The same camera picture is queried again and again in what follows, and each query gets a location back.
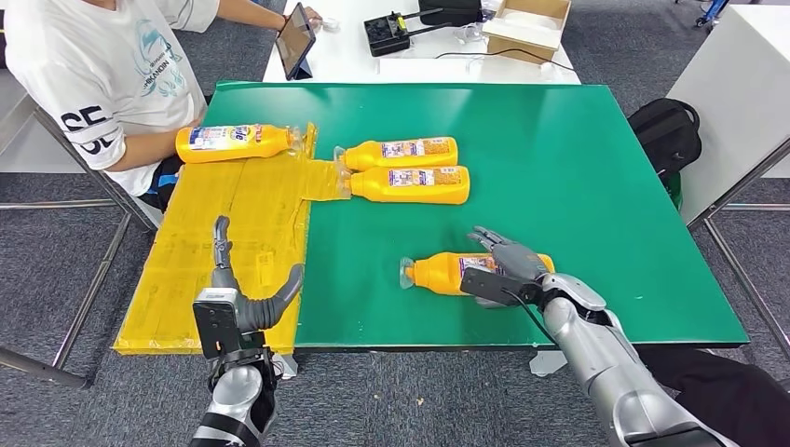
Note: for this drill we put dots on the person's left hand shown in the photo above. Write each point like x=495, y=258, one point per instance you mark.
x=315, y=17

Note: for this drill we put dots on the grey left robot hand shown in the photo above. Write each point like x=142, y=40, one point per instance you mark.
x=259, y=314

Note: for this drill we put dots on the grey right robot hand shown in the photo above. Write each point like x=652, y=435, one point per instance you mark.
x=521, y=262

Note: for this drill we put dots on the orange detergent bottle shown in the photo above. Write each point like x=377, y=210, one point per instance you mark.
x=271, y=140
x=364, y=156
x=376, y=186
x=438, y=274

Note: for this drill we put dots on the person's right forearm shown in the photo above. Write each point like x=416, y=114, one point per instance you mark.
x=148, y=151

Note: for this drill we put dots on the person's left forearm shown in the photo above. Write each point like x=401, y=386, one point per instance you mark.
x=253, y=15

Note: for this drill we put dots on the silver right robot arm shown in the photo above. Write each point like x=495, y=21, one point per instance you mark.
x=605, y=364

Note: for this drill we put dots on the small clear lid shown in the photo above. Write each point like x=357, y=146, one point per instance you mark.
x=330, y=24

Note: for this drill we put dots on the black tablet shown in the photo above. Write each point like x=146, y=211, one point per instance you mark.
x=295, y=40

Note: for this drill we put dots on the white table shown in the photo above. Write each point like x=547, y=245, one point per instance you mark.
x=345, y=55

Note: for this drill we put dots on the white table foot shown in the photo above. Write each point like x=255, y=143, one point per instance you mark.
x=287, y=365
x=546, y=364

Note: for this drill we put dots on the black device with antennas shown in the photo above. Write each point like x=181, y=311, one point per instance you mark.
x=386, y=34

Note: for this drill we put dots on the yellow taped cardboard mat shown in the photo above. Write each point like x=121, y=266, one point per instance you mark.
x=204, y=247

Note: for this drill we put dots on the black bag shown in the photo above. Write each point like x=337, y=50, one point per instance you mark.
x=450, y=11

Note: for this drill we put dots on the clear plastic wrap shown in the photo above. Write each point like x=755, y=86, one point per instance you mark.
x=469, y=32

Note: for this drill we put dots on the black backpack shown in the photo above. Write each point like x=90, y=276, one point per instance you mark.
x=663, y=136

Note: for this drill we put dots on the open cardboard box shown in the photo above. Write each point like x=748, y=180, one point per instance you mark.
x=524, y=36

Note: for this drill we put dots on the person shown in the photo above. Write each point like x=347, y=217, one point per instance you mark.
x=734, y=395
x=80, y=62

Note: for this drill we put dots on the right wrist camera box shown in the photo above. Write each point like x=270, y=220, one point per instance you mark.
x=487, y=285

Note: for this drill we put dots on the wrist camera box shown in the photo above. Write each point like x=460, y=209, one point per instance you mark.
x=216, y=324
x=487, y=285

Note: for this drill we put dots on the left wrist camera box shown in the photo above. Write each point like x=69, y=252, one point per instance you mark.
x=216, y=324

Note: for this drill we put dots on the metal bench frame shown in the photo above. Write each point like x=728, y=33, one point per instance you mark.
x=37, y=369

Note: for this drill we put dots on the metal cabinet frame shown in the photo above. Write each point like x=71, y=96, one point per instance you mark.
x=759, y=208

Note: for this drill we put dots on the blue trolley frame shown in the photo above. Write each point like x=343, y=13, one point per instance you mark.
x=710, y=11

